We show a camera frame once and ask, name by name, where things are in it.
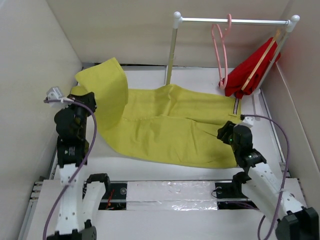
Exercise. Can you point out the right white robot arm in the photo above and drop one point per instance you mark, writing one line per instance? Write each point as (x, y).
(289, 218)

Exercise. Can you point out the red shorts on hanger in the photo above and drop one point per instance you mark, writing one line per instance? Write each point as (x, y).
(238, 76)

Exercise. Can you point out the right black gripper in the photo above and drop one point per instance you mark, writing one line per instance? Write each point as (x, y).
(228, 127)

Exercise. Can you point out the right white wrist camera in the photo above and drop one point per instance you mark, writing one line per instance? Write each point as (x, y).
(247, 121)

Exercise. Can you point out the wooden clothes hanger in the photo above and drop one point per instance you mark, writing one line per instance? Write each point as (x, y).
(274, 39)

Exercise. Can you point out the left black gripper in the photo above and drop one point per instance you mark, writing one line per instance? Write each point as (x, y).
(88, 99)

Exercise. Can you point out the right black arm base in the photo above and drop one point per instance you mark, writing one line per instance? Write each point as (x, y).
(227, 198)

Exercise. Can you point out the yellow-green trousers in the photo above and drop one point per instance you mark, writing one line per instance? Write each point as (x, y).
(169, 124)

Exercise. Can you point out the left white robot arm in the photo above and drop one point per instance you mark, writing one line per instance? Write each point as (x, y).
(72, 216)

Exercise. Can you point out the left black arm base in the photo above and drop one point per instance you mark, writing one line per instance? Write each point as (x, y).
(116, 199)

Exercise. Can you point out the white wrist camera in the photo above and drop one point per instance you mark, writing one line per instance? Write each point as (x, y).
(247, 121)
(55, 98)

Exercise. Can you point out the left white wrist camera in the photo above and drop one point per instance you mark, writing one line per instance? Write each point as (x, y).
(55, 98)

